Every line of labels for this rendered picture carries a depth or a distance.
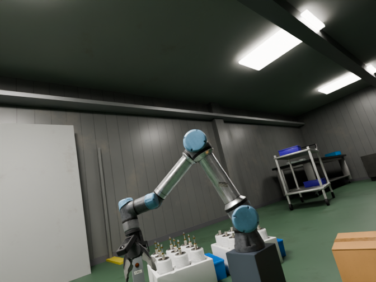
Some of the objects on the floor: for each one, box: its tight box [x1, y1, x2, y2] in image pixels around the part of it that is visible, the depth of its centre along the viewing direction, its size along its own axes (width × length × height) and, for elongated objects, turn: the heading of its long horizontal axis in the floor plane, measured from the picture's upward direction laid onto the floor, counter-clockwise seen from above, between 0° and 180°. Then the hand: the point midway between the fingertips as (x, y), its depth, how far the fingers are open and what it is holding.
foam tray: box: [147, 255, 218, 282], centre depth 156 cm, size 39×39×18 cm
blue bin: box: [204, 253, 227, 281], centre depth 171 cm, size 30×11×12 cm, turn 160°
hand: (140, 277), depth 95 cm, fingers open, 14 cm apart
